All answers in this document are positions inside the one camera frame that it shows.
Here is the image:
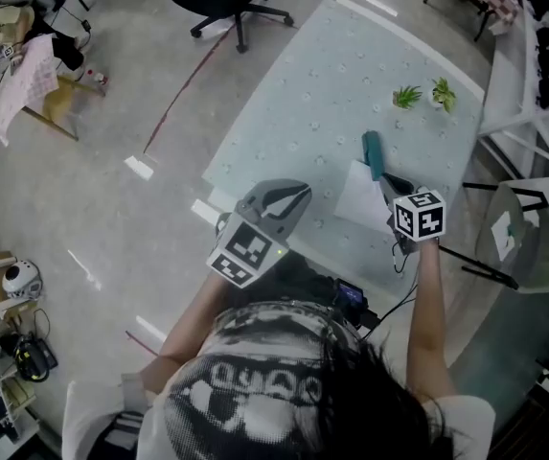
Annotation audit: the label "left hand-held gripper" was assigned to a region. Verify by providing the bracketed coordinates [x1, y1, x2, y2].
[205, 178, 313, 289]

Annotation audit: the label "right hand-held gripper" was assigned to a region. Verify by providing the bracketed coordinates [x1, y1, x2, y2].
[378, 172, 448, 255]

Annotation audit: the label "white paper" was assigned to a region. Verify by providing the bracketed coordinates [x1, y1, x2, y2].
[332, 159, 396, 237]

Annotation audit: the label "teal case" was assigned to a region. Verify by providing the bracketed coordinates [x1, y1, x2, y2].
[360, 129, 387, 183]

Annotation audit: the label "person's right forearm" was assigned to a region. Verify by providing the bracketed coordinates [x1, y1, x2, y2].
[404, 239, 448, 358]

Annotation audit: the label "person's left forearm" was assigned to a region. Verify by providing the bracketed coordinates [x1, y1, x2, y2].
[157, 269, 238, 366]

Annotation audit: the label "person's dark trousers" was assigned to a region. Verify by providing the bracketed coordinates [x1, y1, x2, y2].
[267, 250, 348, 307]

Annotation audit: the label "spiky green potted plant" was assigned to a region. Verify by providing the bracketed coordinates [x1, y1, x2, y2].
[392, 84, 424, 111]

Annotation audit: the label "variegated leafy potted plant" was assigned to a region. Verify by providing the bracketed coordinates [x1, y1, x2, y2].
[427, 76, 459, 115]

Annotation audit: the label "pale floral tablecloth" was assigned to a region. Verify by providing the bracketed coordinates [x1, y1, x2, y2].
[201, 0, 487, 302]

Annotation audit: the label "black waist-worn device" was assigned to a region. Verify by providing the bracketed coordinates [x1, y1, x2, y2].
[332, 277, 381, 331]

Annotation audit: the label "white tag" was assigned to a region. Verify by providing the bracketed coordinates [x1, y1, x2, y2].
[490, 210, 517, 264]

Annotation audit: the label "grey shell chair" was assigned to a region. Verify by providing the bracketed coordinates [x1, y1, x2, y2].
[459, 179, 549, 295]

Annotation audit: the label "white metal shelf rack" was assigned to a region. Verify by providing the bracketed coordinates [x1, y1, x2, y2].
[476, 0, 549, 177]

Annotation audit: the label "white black-printed T-shirt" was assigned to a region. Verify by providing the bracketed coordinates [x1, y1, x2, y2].
[60, 298, 496, 460]

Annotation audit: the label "small red-capped bottle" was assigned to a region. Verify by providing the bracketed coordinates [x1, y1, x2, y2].
[83, 68, 111, 89]

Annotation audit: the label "wooden stool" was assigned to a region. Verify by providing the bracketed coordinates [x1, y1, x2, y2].
[18, 73, 108, 143]

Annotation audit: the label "black garment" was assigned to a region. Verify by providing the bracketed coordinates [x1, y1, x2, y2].
[23, 15, 87, 72]

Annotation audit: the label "white round helmet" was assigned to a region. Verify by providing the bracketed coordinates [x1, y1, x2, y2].
[1, 258, 45, 302]

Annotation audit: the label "pink checkered cloth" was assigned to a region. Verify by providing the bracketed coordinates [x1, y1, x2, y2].
[0, 33, 60, 147]

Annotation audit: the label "black and yellow device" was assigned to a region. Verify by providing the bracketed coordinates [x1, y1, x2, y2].
[11, 332, 60, 383]

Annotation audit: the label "beige hat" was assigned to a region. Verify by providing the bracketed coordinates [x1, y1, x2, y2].
[0, 4, 36, 48]

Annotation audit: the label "black cable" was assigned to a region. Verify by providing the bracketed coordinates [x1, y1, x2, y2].
[358, 255, 423, 343]

